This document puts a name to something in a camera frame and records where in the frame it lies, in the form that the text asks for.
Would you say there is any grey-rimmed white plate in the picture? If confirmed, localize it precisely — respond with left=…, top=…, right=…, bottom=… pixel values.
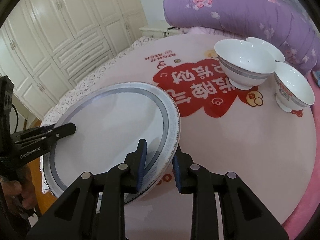
left=43, top=82, right=180, bottom=203

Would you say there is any small white bowl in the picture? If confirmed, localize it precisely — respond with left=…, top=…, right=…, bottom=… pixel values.
left=246, top=37, right=285, bottom=62
left=274, top=62, right=315, bottom=113

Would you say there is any large white bowl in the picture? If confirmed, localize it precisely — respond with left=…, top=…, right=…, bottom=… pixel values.
left=214, top=39, right=276, bottom=90

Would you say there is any left hand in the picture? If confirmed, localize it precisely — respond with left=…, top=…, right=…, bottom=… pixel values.
left=1, top=166, right=37, bottom=215

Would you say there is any heart pattern mattress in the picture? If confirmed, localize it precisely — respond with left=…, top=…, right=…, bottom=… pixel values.
left=41, top=36, right=157, bottom=126

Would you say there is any round pink table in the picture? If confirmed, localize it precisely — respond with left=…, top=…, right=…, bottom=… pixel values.
left=60, top=33, right=317, bottom=240

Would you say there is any cream wardrobe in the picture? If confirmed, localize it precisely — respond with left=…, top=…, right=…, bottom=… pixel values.
left=1, top=0, right=146, bottom=119

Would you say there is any cream nightstand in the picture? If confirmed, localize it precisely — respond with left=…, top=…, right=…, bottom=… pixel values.
left=139, top=20, right=183, bottom=38

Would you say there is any light pink folded blanket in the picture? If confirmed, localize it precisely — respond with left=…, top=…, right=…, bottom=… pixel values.
left=181, top=27, right=224, bottom=36

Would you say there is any purple floral quilt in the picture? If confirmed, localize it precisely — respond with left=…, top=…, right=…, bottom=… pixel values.
left=163, top=0, right=319, bottom=75

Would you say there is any black cable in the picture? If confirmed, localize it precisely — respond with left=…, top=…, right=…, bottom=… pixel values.
left=10, top=103, right=20, bottom=133

